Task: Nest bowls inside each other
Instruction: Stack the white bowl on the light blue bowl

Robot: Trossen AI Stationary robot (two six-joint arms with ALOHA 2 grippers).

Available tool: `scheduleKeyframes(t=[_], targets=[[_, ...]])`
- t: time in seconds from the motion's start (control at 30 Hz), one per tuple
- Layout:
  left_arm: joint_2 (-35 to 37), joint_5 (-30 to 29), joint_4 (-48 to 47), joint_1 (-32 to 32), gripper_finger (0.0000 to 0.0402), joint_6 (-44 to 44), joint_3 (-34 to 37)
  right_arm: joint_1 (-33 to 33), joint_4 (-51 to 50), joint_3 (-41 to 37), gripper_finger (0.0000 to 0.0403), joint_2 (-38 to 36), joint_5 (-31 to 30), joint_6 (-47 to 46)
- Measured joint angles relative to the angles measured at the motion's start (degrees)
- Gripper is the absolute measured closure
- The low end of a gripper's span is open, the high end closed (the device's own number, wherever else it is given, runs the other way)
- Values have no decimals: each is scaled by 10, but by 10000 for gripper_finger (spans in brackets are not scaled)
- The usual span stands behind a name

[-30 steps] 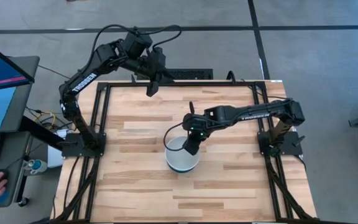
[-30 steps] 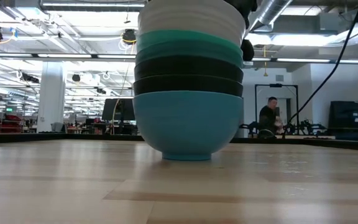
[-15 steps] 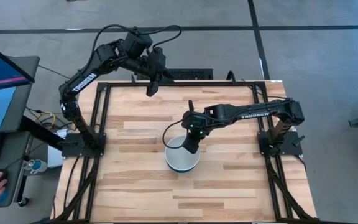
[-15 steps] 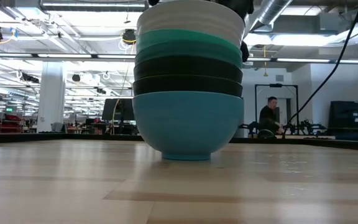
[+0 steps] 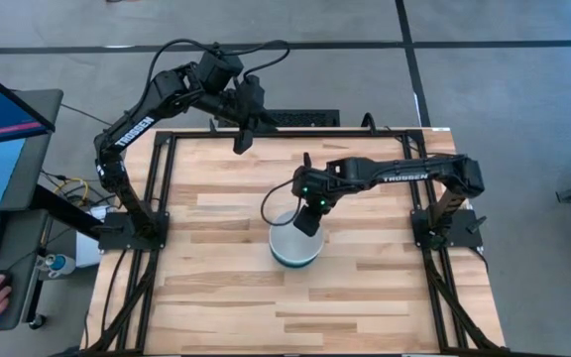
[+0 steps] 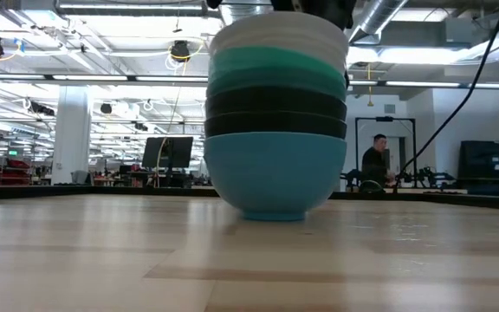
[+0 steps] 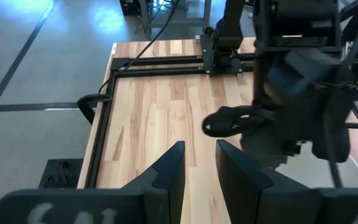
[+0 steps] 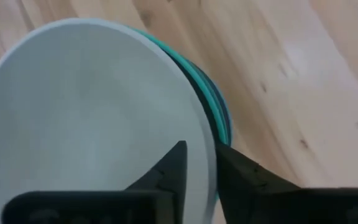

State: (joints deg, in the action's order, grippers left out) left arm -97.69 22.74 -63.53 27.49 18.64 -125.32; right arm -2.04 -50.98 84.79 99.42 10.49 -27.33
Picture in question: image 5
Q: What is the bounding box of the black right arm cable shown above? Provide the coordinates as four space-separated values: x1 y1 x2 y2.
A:
260 178 309 228

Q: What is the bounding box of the light blue bowl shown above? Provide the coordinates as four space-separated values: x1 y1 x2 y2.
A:
271 252 322 270

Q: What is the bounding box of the black cart support bar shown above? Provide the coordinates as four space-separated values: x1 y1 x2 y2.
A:
30 183 104 240

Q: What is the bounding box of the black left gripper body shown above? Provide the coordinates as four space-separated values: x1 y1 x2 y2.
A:
233 73 280 131

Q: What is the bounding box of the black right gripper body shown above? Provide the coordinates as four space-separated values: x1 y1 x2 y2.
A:
292 203 334 238

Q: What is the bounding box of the yellow cable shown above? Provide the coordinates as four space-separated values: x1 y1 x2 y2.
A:
53 177 89 205

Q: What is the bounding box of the white and blue bottle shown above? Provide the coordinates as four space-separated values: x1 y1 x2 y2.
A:
37 252 76 278

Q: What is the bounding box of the grey computer cart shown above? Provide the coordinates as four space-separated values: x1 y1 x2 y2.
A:
0 207 52 332

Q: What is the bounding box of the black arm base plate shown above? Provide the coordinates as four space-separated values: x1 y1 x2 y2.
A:
410 207 485 249
97 211 171 251

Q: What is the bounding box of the black aluminium table frame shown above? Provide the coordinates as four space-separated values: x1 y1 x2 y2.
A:
82 127 513 357

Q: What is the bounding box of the large teal green bowl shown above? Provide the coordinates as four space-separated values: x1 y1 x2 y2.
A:
268 210 325 269

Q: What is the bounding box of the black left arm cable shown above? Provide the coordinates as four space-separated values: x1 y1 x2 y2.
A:
144 38 291 95

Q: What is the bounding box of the white box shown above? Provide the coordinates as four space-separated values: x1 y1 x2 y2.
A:
74 205 109 269

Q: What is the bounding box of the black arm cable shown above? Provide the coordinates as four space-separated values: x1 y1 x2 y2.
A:
144 38 291 95
260 178 309 228

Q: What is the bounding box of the black perforated panel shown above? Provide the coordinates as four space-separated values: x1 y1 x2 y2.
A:
218 108 341 129

